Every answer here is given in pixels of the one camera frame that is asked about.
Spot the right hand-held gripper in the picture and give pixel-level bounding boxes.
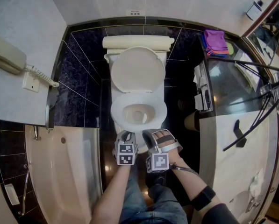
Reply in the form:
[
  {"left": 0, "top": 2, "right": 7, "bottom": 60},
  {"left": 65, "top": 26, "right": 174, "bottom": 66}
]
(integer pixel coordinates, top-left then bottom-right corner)
[{"left": 142, "top": 129, "right": 184, "bottom": 174}]

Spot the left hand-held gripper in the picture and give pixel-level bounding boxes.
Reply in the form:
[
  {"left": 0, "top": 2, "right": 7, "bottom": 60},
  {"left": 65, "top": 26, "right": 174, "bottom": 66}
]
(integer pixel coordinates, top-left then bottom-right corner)
[{"left": 114, "top": 130, "right": 139, "bottom": 166}]

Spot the white toilet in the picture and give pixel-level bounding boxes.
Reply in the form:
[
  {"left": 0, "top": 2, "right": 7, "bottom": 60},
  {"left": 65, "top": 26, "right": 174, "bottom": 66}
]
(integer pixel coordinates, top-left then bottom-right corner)
[
  {"left": 103, "top": 48, "right": 168, "bottom": 154},
  {"left": 110, "top": 92, "right": 167, "bottom": 134}
]

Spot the person's right forearm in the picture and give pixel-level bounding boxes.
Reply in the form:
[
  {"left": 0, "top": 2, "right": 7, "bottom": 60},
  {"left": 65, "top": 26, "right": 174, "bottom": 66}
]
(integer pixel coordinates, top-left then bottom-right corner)
[{"left": 168, "top": 153, "right": 222, "bottom": 211}]

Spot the person's left forearm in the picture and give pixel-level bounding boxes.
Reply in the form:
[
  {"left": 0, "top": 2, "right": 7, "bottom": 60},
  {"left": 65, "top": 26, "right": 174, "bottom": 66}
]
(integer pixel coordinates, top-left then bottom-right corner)
[{"left": 90, "top": 164, "right": 130, "bottom": 224}]

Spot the white toilet lid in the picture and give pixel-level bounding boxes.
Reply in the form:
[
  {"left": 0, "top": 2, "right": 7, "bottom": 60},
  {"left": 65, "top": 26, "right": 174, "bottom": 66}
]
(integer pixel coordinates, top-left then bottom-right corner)
[{"left": 110, "top": 46, "right": 166, "bottom": 93}]

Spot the chrome toilet paper holder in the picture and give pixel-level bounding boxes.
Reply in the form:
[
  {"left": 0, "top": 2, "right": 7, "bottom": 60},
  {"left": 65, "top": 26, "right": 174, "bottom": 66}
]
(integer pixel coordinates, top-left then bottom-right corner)
[{"left": 193, "top": 62, "right": 214, "bottom": 113}]

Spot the person's right hand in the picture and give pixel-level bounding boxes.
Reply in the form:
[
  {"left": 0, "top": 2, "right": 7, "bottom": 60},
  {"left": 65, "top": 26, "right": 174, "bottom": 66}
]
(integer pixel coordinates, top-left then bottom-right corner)
[{"left": 152, "top": 129, "right": 177, "bottom": 153}]

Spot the person's black shoe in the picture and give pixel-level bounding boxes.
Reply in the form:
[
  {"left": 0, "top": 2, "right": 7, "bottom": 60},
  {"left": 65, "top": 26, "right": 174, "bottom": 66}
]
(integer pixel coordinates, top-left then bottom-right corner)
[{"left": 153, "top": 175, "right": 165, "bottom": 186}]

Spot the beige waste bin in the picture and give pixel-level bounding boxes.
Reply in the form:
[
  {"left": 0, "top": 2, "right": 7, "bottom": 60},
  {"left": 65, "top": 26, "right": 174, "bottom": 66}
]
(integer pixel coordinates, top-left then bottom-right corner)
[{"left": 185, "top": 111, "right": 200, "bottom": 132}]

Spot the person's left leg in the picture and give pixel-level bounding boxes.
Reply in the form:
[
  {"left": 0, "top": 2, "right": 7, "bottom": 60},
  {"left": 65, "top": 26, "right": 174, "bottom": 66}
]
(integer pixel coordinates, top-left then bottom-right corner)
[{"left": 120, "top": 164, "right": 154, "bottom": 224}]

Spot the person's leg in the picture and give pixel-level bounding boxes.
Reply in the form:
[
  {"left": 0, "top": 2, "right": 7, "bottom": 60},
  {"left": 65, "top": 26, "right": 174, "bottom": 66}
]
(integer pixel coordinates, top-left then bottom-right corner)
[
  {"left": 148, "top": 183, "right": 189, "bottom": 224},
  {"left": 120, "top": 164, "right": 154, "bottom": 224}
]

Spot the person's right leg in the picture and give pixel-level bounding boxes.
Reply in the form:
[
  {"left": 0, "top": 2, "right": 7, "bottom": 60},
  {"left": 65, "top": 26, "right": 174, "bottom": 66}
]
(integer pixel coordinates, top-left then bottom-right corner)
[{"left": 148, "top": 183, "right": 189, "bottom": 224}]

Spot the white bathtub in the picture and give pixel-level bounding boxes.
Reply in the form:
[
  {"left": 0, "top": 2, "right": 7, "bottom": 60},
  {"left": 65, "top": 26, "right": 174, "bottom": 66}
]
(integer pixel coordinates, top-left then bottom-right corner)
[{"left": 24, "top": 125, "right": 102, "bottom": 224}]

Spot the black tripod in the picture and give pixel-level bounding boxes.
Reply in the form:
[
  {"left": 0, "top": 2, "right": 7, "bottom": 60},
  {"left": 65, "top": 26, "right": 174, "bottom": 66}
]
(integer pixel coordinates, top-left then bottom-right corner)
[{"left": 208, "top": 56, "right": 279, "bottom": 152}]

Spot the marble vanity counter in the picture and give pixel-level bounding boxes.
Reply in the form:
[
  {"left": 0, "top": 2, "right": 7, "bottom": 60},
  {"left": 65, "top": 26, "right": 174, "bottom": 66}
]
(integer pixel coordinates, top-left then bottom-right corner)
[{"left": 196, "top": 30, "right": 279, "bottom": 224}]

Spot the chrome tub faucet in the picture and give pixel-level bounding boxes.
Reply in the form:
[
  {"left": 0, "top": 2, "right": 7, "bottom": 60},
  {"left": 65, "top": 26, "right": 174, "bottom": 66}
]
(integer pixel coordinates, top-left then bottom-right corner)
[{"left": 33, "top": 125, "right": 42, "bottom": 141}]

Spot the person's right black sleeve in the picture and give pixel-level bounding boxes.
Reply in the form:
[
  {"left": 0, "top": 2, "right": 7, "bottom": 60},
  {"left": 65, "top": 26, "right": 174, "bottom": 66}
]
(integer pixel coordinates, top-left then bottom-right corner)
[{"left": 207, "top": 203, "right": 242, "bottom": 224}]

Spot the white sink basin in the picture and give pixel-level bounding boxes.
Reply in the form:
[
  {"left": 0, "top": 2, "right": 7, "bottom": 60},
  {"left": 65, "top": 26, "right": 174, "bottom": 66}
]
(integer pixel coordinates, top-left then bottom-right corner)
[{"left": 230, "top": 190, "right": 254, "bottom": 214}]

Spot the chrome grab bar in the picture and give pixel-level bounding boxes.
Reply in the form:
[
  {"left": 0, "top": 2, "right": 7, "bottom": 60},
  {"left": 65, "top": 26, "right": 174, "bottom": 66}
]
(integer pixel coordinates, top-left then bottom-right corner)
[{"left": 17, "top": 163, "right": 30, "bottom": 216}]

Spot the blue cloth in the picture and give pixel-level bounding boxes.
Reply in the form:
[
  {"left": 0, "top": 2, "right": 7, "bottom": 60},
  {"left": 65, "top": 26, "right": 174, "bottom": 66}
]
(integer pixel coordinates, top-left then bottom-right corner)
[{"left": 202, "top": 35, "right": 230, "bottom": 57}]

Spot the white washcloth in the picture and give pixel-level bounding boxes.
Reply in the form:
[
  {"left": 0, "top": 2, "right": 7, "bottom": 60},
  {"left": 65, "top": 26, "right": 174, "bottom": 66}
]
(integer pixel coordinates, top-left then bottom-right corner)
[{"left": 249, "top": 168, "right": 265, "bottom": 196}]

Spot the orange cloth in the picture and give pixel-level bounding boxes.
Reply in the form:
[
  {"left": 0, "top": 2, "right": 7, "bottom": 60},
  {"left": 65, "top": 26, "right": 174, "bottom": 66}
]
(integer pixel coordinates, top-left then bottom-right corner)
[{"left": 207, "top": 49, "right": 230, "bottom": 56}]

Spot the chrome sink faucet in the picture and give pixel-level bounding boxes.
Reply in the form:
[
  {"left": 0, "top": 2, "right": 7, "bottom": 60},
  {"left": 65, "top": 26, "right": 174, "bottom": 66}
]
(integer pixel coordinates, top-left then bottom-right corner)
[{"left": 245, "top": 198, "right": 261, "bottom": 214}]

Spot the white tissue box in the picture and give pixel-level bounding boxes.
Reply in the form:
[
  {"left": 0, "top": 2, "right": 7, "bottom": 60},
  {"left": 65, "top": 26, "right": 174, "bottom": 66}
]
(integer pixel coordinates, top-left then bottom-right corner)
[{"left": 234, "top": 55, "right": 264, "bottom": 88}]

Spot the white soap dish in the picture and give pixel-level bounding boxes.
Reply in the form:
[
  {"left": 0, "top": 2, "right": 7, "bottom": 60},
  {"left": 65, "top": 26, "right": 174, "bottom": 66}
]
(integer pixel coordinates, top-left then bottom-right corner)
[{"left": 4, "top": 183, "right": 21, "bottom": 206}]

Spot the clear drinking glass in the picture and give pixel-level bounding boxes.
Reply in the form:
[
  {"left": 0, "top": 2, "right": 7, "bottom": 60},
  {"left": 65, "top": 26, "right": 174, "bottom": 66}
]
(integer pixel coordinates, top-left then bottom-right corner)
[{"left": 260, "top": 85, "right": 274, "bottom": 98}]

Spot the white pump bottle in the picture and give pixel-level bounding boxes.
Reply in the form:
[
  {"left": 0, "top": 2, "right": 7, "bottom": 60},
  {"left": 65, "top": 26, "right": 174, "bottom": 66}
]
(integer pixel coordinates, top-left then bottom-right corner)
[{"left": 244, "top": 0, "right": 264, "bottom": 21}]

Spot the wood framed mirror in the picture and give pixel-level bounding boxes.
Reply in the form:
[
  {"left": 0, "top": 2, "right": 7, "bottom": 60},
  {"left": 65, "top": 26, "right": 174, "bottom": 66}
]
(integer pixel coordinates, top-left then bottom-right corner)
[{"left": 241, "top": 0, "right": 279, "bottom": 224}]

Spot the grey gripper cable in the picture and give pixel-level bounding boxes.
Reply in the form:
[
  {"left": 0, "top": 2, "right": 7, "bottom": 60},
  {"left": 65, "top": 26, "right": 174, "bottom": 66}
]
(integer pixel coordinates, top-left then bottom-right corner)
[{"left": 169, "top": 162, "right": 198, "bottom": 175}]

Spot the coiled telephone cord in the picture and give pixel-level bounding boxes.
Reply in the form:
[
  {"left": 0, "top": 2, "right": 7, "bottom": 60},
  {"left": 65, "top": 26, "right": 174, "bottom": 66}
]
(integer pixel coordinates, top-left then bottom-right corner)
[{"left": 24, "top": 64, "right": 60, "bottom": 88}]

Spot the white wall socket plate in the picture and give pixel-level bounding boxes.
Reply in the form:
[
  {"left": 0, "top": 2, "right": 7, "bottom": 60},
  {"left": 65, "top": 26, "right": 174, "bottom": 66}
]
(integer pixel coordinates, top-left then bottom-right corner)
[{"left": 22, "top": 72, "right": 41, "bottom": 93}]

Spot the small wall switch plate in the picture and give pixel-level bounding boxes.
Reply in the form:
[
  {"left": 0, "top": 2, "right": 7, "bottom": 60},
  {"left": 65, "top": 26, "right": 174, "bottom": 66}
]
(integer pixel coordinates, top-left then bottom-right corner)
[{"left": 126, "top": 9, "right": 145, "bottom": 16}]

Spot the beige wall telephone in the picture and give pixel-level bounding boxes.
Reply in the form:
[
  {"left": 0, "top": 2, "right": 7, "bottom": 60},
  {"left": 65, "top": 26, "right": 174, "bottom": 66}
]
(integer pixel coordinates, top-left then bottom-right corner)
[{"left": 0, "top": 33, "right": 28, "bottom": 76}]

